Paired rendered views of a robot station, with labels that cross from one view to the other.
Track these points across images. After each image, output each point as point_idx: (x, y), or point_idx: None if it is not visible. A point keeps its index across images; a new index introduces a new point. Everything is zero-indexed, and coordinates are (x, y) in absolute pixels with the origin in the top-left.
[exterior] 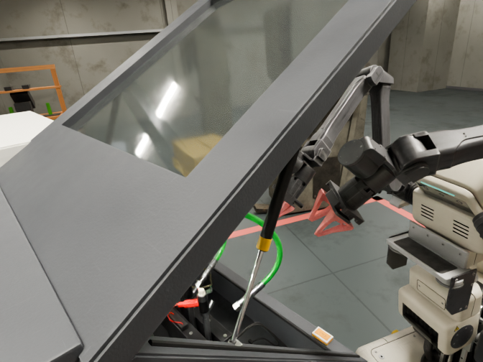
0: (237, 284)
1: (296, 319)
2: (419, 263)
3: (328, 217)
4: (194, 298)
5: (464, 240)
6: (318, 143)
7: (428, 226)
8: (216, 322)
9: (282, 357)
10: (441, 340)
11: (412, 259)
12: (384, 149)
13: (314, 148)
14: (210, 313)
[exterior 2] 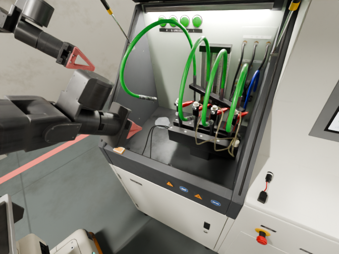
0: (187, 173)
1: (135, 156)
2: (10, 215)
3: (80, 51)
4: (231, 184)
5: None
6: (19, 95)
7: None
8: (180, 132)
9: (120, 62)
10: (40, 239)
11: (12, 223)
12: (10, 10)
13: (37, 96)
14: (207, 175)
